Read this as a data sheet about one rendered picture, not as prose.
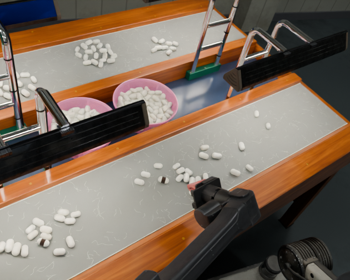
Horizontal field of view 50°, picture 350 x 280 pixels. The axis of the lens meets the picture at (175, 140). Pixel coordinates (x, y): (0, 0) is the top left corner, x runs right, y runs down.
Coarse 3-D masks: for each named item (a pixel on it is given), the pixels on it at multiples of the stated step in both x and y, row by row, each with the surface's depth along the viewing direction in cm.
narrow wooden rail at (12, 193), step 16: (288, 80) 182; (240, 96) 167; (256, 96) 169; (208, 112) 156; (224, 112) 160; (160, 128) 145; (176, 128) 147; (112, 144) 136; (128, 144) 137; (144, 144) 139; (80, 160) 129; (96, 160) 130; (112, 160) 133; (32, 176) 121; (48, 176) 122; (64, 176) 123; (0, 192) 115; (16, 192) 116; (32, 192) 118; (0, 208) 114
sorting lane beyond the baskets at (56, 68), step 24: (168, 24) 198; (192, 24) 202; (48, 48) 167; (72, 48) 170; (96, 48) 174; (120, 48) 177; (144, 48) 181; (168, 48) 184; (192, 48) 188; (0, 72) 152; (48, 72) 157; (72, 72) 160; (96, 72) 163; (120, 72) 166; (0, 96) 144; (24, 96) 146
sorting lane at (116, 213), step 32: (288, 96) 178; (192, 128) 152; (224, 128) 156; (256, 128) 159; (288, 128) 163; (320, 128) 167; (128, 160) 136; (160, 160) 138; (192, 160) 141; (224, 160) 144; (256, 160) 147; (64, 192) 122; (96, 192) 125; (128, 192) 127; (160, 192) 129; (0, 224) 111; (64, 224) 115; (96, 224) 117; (128, 224) 119; (160, 224) 121; (0, 256) 106; (32, 256) 107; (64, 256) 109; (96, 256) 111
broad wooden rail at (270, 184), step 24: (312, 144) 158; (336, 144) 158; (288, 168) 144; (312, 168) 147; (336, 168) 167; (264, 192) 135; (288, 192) 140; (192, 216) 123; (264, 216) 146; (144, 240) 116; (168, 240) 116; (192, 240) 117; (120, 264) 108; (144, 264) 109
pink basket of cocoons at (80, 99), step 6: (60, 102) 143; (66, 102) 145; (78, 102) 148; (84, 102) 148; (90, 102) 149; (96, 102) 148; (102, 102) 148; (66, 108) 147; (84, 108) 150; (90, 108) 150; (96, 108) 150; (102, 108) 149; (108, 108) 147; (48, 114) 139; (48, 120) 139; (48, 126) 138; (90, 150) 132; (96, 150) 135; (78, 156) 137
